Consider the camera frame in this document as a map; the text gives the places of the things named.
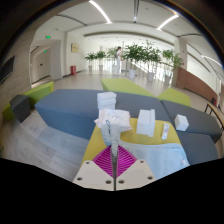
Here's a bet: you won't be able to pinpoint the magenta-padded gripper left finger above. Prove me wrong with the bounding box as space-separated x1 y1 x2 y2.
72 145 116 192

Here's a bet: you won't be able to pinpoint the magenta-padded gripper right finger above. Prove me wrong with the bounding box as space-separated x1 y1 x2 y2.
115 145 157 192

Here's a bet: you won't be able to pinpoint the light blue towel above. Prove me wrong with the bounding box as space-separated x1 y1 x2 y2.
100 120 190 181

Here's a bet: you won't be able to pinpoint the white tissue box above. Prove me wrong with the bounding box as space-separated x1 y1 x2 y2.
136 108 156 138

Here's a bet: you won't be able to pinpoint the white cloth in clear bag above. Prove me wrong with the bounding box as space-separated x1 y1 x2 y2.
94 108 133 134

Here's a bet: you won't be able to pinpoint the small white tube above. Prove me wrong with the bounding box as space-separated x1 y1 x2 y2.
161 122 170 141

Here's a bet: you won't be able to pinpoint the stack of white folded cloths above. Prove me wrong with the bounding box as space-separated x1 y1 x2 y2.
96 91 118 111

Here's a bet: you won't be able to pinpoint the long blue-grey upholstered bench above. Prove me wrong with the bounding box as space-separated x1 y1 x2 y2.
34 88 164 141

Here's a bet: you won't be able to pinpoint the small white cube box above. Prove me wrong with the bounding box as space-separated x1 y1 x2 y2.
174 114 190 132

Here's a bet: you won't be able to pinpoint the long green upholstered bench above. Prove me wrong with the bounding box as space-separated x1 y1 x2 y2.
2 80 55 123

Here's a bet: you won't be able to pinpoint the dark grey seat block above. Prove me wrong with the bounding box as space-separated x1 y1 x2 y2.
9 94 32 123

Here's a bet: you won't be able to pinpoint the black-framed wooden bench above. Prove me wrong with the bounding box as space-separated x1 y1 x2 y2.
203 102 224 131

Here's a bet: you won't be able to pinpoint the person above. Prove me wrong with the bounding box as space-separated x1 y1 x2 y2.
115 46 123 74

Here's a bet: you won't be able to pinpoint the brown wooden low partition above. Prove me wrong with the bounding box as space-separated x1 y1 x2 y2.
175 67 218 103

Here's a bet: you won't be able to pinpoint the row of potted green plants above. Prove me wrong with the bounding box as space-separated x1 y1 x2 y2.
84 39 184 86

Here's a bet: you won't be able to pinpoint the ceiling strip lights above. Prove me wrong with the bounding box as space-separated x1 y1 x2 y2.
89 0 223 68

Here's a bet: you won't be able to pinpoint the framed wall picture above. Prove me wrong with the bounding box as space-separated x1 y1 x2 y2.
70 43 80 54

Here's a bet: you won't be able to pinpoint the dark wall screen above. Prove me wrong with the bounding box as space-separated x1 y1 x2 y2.
0 55 16 84

